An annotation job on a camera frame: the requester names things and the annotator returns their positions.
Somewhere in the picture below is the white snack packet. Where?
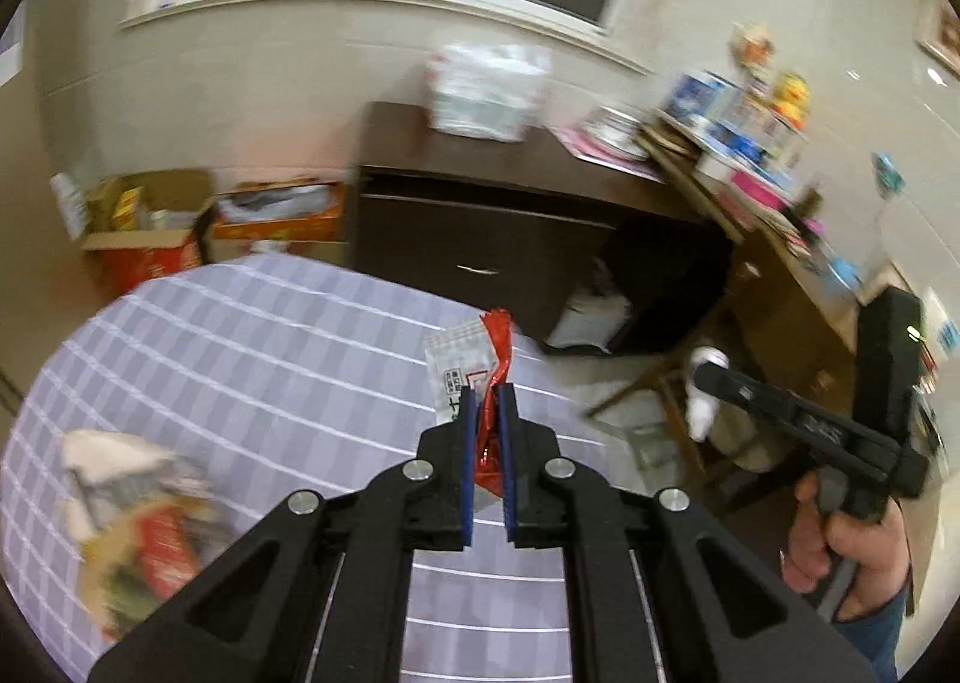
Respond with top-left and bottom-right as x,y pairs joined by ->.
423,320 -> 497,427

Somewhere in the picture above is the wooden chair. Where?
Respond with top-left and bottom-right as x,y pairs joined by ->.
585,308 -> 796,504

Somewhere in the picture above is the blue and white box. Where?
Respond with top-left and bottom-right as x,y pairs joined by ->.
661,71 -> 752,130

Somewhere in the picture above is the red snack wrapper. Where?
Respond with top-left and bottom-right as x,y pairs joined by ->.
474,308 -> 518,498

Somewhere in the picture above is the white plastic bag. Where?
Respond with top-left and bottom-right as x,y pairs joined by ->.
426,44 -> 554,144

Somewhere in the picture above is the yellow toy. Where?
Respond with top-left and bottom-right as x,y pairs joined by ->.
771,71 -> 816,130

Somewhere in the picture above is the grey checked tablecloth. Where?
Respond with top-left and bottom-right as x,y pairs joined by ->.
0,251 -> 647,683

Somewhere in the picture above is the white tissue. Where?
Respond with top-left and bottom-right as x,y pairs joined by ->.
685,344 -> 734,444

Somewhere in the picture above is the colourful round ornament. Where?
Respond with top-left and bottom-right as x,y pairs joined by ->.
731,23 -> 775,67

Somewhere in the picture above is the blue wall sticker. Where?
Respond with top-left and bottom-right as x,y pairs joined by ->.
872,152 -> 906,194

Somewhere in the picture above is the white crumpled paper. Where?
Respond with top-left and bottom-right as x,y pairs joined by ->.
60,428 -> 177,493

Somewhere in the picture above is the dark brown drawer cabinet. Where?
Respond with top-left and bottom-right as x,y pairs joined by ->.
347,101 -> 734,355

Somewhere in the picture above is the red snack packet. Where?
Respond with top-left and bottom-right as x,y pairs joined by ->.
133,505 -> 205,598

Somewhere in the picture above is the beige chair cushion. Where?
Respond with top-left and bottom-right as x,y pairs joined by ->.
709,409 -> 800,478

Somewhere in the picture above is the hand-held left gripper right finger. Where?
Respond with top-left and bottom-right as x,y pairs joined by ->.
498,386 -> 878,683

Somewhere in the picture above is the red cardboard box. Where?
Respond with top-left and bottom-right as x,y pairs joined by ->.
81,169 -> 218,298

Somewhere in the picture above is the person's right forearm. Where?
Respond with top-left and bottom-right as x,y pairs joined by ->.
831,578 -> 912,683

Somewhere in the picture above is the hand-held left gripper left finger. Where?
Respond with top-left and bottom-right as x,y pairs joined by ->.
90,386 -> 476,683

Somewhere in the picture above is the stack of blue white boxes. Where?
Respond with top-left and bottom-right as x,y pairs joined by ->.
696,119 -> 802,183

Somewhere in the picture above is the brown and green packet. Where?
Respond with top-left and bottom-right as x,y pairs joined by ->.
79,503 -> 162,645

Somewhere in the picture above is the pink box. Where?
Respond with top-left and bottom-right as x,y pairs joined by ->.
729,169 -> 797,213

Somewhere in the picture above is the wooden desk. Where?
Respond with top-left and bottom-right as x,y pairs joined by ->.
637,116 -> 871,391

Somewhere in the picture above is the person's right hand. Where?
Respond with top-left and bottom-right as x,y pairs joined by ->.
782,465 -> 914,620

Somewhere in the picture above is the white leaning packet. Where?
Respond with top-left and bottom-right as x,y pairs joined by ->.
51,171 -> 89,239

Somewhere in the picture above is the orange cardboard box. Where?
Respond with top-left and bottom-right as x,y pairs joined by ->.
210,180 -> 350,264

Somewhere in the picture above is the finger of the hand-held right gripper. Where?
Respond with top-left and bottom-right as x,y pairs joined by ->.
693,362 -> 812,430

